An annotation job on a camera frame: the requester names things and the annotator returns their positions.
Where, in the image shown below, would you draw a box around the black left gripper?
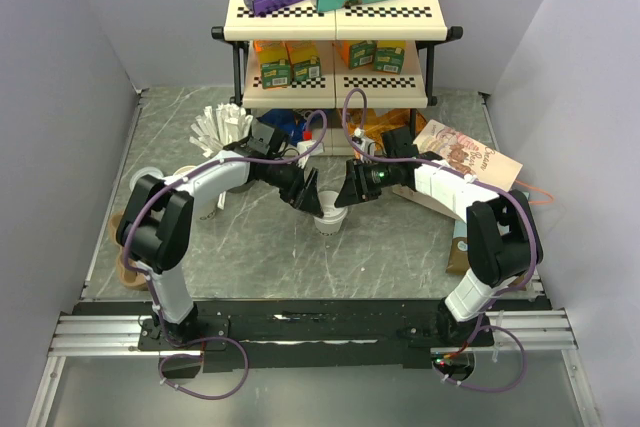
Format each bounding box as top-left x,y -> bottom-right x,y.
264,157 -> 324,218

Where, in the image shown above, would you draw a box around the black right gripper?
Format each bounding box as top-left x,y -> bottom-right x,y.
333,158 -> 397,208

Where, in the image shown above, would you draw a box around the white plastic cup lid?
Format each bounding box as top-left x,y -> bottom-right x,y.
318,190 -> 348,217

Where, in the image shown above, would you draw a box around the paper takeout bag orange handles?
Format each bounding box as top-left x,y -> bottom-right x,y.
392,120 -> 554,221

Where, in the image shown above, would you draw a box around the white paper coffee cup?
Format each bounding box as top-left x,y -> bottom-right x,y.
314,208 -> 348,236

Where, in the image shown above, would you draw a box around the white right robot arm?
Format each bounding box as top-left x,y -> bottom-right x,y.
335,131 -> 543,346

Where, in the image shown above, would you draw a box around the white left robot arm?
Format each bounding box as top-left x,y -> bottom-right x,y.
116,121 -> 324,349

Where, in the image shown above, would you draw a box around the grey straw holder cup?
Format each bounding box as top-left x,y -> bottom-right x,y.
228,182 -> 252,194

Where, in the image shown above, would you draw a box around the orange snack bag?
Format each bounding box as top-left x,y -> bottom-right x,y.
332,108 -> 411,149

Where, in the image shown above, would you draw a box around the blue snack bag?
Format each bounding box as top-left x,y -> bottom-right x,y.
258,109 -> 323,146

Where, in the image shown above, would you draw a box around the bundle of wrapped white straws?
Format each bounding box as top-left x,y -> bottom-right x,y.
188,102 -> 255,210

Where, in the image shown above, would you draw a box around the stack of white paper cups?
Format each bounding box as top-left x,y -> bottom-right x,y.
172,165 -> 221,224

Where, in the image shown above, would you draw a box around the brown chips bag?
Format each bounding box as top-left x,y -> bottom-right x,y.
445,220 -> 470,276

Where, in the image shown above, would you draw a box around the green orange box far left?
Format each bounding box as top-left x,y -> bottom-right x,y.
253,40 -> 292,89

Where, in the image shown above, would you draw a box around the green orange box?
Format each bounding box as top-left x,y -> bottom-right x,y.
285,40 -> 322,82
253,40 -> 292,89
334,40 -> 376,70
373,40 -> 406,74

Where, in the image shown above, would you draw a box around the green orange box far right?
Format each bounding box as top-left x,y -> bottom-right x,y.
373,40 -> 406,74

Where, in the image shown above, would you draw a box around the stack of white lids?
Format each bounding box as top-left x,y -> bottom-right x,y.
129,166 -> 164,192

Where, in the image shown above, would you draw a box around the cream two-tier shelf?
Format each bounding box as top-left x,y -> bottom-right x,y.
211,0 -> 464,127

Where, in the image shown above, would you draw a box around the brown cardboard cup carrier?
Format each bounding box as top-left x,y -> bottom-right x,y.
108,211 -> 149,291

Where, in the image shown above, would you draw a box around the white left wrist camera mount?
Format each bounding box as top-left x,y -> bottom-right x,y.
296,131 -> 324,168

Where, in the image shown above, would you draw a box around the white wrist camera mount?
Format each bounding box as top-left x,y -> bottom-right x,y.
296,131 -> 324,168
351,128 -> 376,162

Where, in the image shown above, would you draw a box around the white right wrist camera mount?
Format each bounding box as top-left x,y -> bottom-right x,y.
351,128 -> 376,162

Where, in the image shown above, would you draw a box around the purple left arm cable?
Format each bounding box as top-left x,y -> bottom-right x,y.
121,109 -> 329,401

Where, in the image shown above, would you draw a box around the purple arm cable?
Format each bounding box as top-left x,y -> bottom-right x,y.
121,109 -> 329,401
341,88 -> 544,393

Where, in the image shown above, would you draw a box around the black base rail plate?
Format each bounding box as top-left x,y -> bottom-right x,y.
47,298 -> 576,374

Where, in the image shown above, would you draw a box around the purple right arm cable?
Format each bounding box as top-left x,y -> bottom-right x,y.
341,88 -> 544,393

